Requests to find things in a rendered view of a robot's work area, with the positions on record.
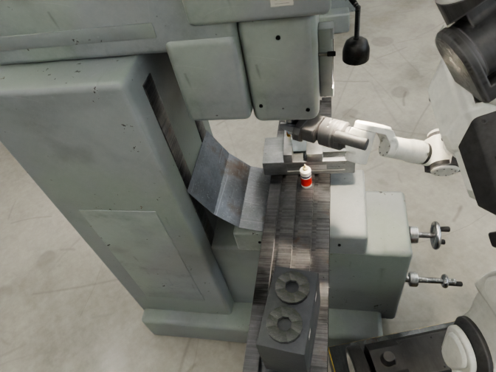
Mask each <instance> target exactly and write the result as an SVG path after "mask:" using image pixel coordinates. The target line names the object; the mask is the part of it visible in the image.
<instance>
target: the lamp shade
mask: <svg viewBox="0 0 496 372"><path fill-rule="evenodd" d="M369 57H370V46H369V43H368V39H367V38H365V37H363V36H361V35H360V36H359V37H358V38H355V37H354V36H352V37H350V38H348V39H347V40H346V41H345V44H344V47H343V49H342V61H343V62H344V63H346V64H348V65H351V66H358V65H362V64H364V63H366V62H368V60H369Z"/></svg>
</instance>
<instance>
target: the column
mask: <svg viewBox="0 0 496 372"><path fill-rule="evenodd" d="M206 130H207V131H208V132H209V133H210V134H211V135H212V136H213V133H212V131H211V128H210V124H209V121H208V120H192V119H191V118H190V116H189V114H188V111H187V107H186V105H185V102H184V99H183V96H182V93H181V90H180V88H179V84H178V82H177V79H176V76H175V73H174V70H173V67H172V65H171V61H170V58H169V56H168V53H167V52H163V53H154V54H144V55H125V56H115V57H105V58H86V59H76V60H66V61H47V62H37V63H18V64H8V65H0V142H1V143H2V144H3V145H4V147H5V148H6V149H7V150H8V151H9V152H10V153H11V154H12V155H13V157H14V158H15V159H16V160H17V162H18V163H19V164H20V165H21V166H22V168H23V169H25V171H26V172H27V173H28V174H29V175H30V177H31V178H32V179H33V180H34V182H35V183H36V184H37V185H38V186H39V187H40V189H42V191H43V192H44V193H45V194H46V196H47V197H48V198H49V199H50V201H51V202H52V203H53V204H54V205H55V206H56V207H57V208H58V209H59V211H60V212H61V213H62V214H63V216H64V217H65V218H66V219H67V221H68V222H69V223H70V224H71V225H72V226H73V227H74V228H75V230H76V231H77V232H78V233H79V234H80V236H81V237H82V238H83V239H84V241H85V242H86V243H87V244H88V245H89V246H90V247H91V248H92V250H93V251H94V252H95V253H96V254H97V256H98V257H99V258H100V260H101V261H102V262H103V263H104V264H105V265H106V266H107V267H108V268H109V270H110V271H111V272H112V273H113V275H114V276H115V277H116V278H117V279H118V281H119V282H121V284H122V285H123V286H124V287H125V289H126V290H127V291H128V292H129V293H130V295H131V296H132V297H133V298H134V299H135V300H136V301H137V302H138V304H139V305H140V306H141V307H142V309H143V310H145V309H163V310H173V311H191V312H201V313H211V314H231V313H232V310H233V303H234V300H233V298H232V295H231V294H230V290H229V289H228V287H227V284H226V282H225V279H224V277H223V275H222V273H221V270H220V268H219V266H218V263H217V261H216V258H215V256H214V254H213V251H212V250H211V246H212V243H213V238H214V234H215V233H214V231H215V228H216V222H217V219H218V216H215V215H213V214H212V213H211V212H210V211H209V210H208V209H207V208H206V207H204V206H203V205H202V204H201V203H199V202H198V201H197V200H196V199H195V198H193V197H192V196H191V195H190V194H189V193H188V192H187V189H188V187H189V184H190V180H191V177H192V174H193V169H194V167H195V164H196V160H197V158H198V155H199V151H200V148H201V146H202V142H203V140H204V136H205V134H206Z"/></svg>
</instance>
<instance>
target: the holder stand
mask: <svg viewBox="0 0 496 372"><path fill-rule="evenodd" d="M319 311H320V282H319V273H318V272H310V271H305V270H300V269H291V268H286V267H281V266H276V267H275V271H274V274H273V277H272V282H271V286H270V289H269V294H268V298H267V301H266V306H265V309H264V313H263V318H262V321H261V327H260V330H259V333H258V338H257V342H256V345H257V348H258V351H259V353H260V355H261V358H262V360H263V363H264V365H265V367H266V369H270V370H274V371H279V372H310V367H311V358H312V354H313V348H314V340H315V334H316V330H317V321H318V316H319Z"/></svg>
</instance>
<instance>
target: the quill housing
mask: <svg viewBox="0 0 496 372"><path fill-rule="evenodd" d="M318 23H319V15H308V16H299V17H291V18H275V19H267V20H258V21H242V22H238V32H239V36H240V40H241V48H242V52H243V56H244V63H245V67H246V71H247V79H248V83H249V90H250V94H251V98H252V105H253V109H254V114H255V116H256V117H257V118H258V119H259V120H263V121H269V120H310V119H313V118H315V117H316V116H317V115H318V113H319V110H320V76H319V56H318V31H317V30H318Z"/></svg>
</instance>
